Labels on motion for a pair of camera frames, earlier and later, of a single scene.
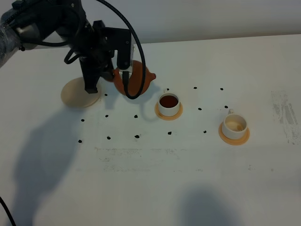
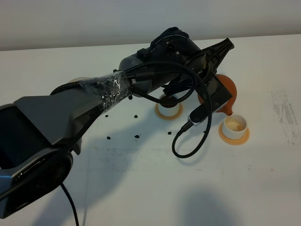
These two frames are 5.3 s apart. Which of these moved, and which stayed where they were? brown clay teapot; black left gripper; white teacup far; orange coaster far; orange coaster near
Moved: brown clay teapot; black left gripper
Stayed: orange coaster far; orange coaster near; white teacup far
